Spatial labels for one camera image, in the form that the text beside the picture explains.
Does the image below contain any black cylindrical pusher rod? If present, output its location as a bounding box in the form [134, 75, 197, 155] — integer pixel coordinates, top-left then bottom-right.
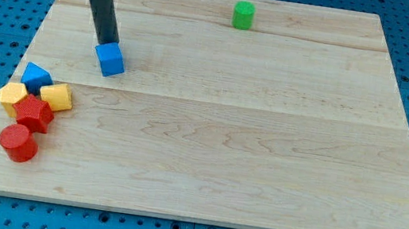
[89, 0, 120, 45]

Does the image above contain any green cylinder block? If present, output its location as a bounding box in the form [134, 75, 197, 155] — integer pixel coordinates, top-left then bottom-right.
[231, 1, 256, 30]

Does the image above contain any blue cube block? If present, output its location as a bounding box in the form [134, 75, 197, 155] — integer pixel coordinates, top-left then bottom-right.
[95, 42, 125, 77]

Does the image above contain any blue triangular prism block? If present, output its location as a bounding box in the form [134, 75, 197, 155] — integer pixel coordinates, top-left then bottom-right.
[21, 62, 53, 95]

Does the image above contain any yellow pentagon block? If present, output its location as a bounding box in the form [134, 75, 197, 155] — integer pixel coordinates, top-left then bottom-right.
[40, 83, 73, 111]

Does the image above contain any yellow hexagon block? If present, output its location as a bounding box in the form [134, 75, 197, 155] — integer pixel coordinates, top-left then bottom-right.
[0, 82, 28, 118]

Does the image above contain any red star block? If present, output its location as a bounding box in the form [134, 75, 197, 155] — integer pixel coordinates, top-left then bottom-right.
[13, 94, 54, 134]

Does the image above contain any wooden board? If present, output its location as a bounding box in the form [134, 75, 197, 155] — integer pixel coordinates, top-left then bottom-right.
[0, 0, 409, 229]

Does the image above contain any red cylinder block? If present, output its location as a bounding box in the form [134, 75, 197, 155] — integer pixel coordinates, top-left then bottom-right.
[0, 123, 39, 163]

